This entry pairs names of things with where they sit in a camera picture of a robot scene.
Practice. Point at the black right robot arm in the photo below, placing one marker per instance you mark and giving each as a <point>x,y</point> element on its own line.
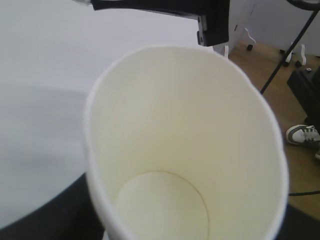
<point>212,15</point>

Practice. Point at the black box on floor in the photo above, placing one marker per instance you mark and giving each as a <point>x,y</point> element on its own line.
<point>305,85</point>

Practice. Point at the white chair base with casters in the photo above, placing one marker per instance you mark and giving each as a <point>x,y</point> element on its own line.
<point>299,48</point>

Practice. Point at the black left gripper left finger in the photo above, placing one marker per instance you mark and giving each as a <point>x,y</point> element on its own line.
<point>68,216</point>

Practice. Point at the white paper cup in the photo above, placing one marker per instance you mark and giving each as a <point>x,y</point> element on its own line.
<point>180,145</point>

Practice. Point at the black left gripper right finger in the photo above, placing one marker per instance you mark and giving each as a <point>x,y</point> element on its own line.
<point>298,225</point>

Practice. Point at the grey white sneaker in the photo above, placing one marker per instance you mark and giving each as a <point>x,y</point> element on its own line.
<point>303,135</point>

